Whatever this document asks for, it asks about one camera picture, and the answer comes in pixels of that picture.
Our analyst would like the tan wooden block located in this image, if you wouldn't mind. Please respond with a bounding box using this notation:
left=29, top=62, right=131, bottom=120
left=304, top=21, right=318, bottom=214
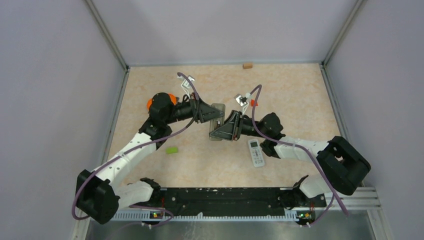
left=242, top=62, right=253, bottom=70

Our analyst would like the green block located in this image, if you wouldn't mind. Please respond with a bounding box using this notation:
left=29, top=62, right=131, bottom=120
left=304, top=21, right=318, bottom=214
left=165, top=146, right=179, bottom=155

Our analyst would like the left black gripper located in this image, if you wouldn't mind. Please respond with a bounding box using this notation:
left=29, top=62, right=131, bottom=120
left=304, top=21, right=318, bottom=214
left=164, top=91, right=224, bottom=124

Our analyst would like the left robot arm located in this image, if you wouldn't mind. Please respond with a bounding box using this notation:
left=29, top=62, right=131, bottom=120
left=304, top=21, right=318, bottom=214
left=71, top=92, right=225, bottom=224

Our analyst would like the white remote control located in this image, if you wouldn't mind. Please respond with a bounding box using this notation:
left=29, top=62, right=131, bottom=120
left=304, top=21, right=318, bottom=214
left=209, top=103, right=226, bottom=132
left=247, top=139, right=265, bottom=168

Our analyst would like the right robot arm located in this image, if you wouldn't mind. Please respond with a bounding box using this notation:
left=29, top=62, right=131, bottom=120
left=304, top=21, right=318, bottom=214
left=209, top=110, right=371, bottom=206

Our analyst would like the orange tape roll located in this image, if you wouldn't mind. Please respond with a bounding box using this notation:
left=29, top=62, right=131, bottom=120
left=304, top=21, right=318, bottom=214
left=146, top=92, right=177, bottom=111

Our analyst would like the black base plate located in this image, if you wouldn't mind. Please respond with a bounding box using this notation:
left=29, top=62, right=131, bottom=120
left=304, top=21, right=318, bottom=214
left=138, top=187, right=327, bottom=217

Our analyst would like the red block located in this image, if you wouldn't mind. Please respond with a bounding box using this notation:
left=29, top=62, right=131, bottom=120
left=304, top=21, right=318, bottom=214
left=250, top=99, right=258, bottom=108

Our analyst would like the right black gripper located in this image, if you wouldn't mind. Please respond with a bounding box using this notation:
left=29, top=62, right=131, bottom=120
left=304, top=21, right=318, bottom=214
left=209, top=110, right=269, bottom=142

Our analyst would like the white remote control upright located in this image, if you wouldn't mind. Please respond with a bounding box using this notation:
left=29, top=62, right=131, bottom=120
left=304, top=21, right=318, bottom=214
left=247, top=139, right=265, bottom=168

